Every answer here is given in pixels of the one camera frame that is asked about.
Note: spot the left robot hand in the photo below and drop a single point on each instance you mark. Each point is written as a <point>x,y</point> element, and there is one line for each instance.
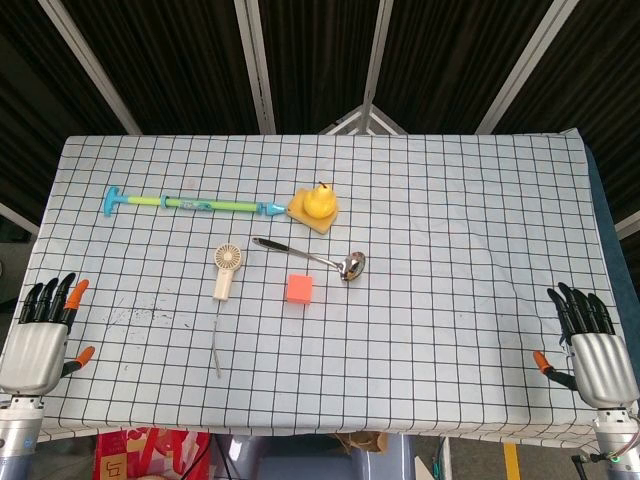
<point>35,352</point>

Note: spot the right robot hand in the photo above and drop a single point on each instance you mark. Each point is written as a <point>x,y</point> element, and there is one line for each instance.
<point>597,367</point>

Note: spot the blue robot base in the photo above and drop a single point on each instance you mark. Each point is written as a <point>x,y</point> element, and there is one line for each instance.
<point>310,457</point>

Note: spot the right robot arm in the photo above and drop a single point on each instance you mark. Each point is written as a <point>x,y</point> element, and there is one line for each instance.
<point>617,440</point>

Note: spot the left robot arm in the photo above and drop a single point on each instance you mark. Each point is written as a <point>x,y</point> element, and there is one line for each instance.
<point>17,430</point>

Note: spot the grid pattern tablecloth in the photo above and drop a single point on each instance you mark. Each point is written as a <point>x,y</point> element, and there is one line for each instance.
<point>450,300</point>

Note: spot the cream handheld fan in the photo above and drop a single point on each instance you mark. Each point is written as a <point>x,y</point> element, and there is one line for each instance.
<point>227,270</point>

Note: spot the red patterned bag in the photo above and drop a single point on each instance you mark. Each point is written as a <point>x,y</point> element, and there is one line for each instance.
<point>150,452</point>

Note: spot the blue green water pump toy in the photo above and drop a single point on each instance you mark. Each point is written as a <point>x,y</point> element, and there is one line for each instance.
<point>190,202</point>

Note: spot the brown paper bag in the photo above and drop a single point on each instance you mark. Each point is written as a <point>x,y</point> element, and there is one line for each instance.
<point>362,441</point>

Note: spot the orange cube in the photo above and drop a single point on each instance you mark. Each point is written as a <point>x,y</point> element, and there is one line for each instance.
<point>299,288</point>

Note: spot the yellow sponge block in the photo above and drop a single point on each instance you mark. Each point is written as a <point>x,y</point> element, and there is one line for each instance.
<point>322,220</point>

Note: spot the yellow pear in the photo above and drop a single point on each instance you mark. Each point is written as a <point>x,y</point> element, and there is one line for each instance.
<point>318,201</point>

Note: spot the white metal frame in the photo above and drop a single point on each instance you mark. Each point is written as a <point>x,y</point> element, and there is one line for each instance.
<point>362,117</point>

